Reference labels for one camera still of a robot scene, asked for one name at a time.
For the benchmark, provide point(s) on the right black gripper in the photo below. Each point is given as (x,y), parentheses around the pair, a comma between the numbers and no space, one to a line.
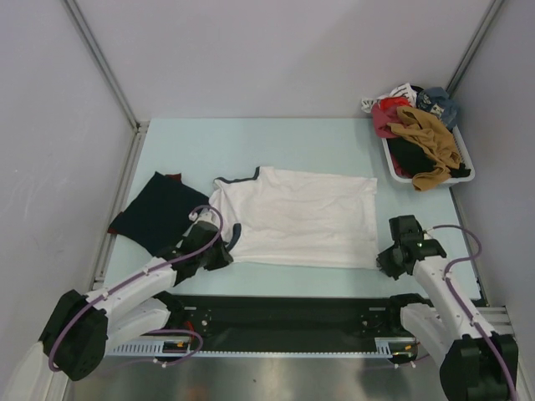
(383,260)

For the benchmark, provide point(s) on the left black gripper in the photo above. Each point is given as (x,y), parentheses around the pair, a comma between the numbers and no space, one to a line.
(223,258)

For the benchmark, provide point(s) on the navy tank top red trim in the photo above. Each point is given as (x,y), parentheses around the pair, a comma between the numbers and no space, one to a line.
(159,216)

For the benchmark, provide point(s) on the white tank top navy trim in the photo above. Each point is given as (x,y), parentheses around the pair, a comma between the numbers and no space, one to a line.
(295,218)

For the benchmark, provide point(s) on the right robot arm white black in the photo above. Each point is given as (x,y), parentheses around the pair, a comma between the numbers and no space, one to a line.
(475,361)

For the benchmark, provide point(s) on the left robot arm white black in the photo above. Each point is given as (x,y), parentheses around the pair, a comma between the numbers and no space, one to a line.
(84,327)

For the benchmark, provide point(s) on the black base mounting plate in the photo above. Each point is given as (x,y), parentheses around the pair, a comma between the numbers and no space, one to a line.
(288,323)

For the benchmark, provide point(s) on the black garment in basket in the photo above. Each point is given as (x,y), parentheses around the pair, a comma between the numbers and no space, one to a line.
(429,162)

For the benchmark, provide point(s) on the tan brown garment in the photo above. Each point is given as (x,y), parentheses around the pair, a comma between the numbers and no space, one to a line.
(424,126)

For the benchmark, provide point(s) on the red pink garment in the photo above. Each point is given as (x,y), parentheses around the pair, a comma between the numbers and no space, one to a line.
(384,113)

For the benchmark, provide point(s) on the blue denim printed garment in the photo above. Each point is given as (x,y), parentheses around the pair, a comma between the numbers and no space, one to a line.
(438,102)

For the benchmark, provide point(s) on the white printed garment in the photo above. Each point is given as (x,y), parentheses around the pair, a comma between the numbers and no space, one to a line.
(401,95)

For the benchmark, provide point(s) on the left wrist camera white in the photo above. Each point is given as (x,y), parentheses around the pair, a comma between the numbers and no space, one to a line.
(208,216)

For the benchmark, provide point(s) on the white slotted cable duct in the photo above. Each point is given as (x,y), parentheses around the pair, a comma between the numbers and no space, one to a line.
(171,350)

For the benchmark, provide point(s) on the left aluminium frame post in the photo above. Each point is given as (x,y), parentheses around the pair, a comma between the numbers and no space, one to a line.
(76,15)

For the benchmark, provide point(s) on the aluminium frame post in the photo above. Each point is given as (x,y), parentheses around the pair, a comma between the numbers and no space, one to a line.
(484,27)
(76,15)

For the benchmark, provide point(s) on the right aluminium frame post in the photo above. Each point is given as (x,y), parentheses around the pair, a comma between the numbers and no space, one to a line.
(484,27)

